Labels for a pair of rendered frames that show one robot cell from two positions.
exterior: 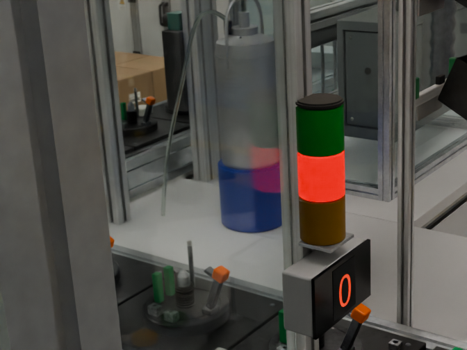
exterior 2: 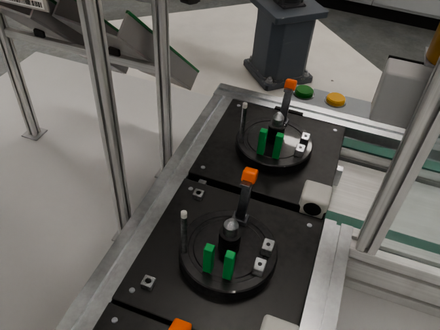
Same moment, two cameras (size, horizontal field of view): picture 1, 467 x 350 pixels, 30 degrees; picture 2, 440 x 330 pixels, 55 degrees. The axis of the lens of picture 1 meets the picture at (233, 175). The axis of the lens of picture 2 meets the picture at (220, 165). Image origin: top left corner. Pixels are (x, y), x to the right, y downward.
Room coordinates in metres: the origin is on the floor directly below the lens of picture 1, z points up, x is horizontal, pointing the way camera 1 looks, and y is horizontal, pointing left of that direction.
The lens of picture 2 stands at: (1.25, 0.22, 1.49)
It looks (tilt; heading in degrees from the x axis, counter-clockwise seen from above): 44 degrees down; 249
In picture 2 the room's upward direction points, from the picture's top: 4 degrees clockwise
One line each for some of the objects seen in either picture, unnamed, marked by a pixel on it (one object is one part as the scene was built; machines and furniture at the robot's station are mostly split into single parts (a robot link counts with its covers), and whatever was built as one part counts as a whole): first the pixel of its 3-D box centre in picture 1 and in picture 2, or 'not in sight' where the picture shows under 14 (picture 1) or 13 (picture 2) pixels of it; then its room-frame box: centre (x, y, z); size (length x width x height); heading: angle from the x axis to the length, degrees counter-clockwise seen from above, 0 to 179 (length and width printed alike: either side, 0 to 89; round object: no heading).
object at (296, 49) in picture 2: not in sight; (282, 40); (0.75, -0.71, 0.96); 0.15 x 0.15 x 0.20; 5
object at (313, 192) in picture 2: not in sight; (314, 200); (0.94, -0.17, 0.97); 0.05 x 0.05 x 0.04; 52
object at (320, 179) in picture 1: (321, 172); not in sight; (0.88, -0.09, 1.33); 0.05 x 0.05 x 0.05
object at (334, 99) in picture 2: not in sight; (335, 101); (0.75, -0.42, 0.96); 0.04 x 0.04 x 0.02
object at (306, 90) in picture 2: not in sight; (304, 93); (0.81, -0.46, 0.96); 0.04 x 0.04 x 0.02
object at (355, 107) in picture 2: not in sight; (332, 112); (0.75, -0.42, 0.93); 0.21 x 0.07 x 0.06; 142
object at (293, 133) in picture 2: not in sight; (274, 143); (0.95, -0.30, 0.98); 0.14 x 0.14 x 0.02
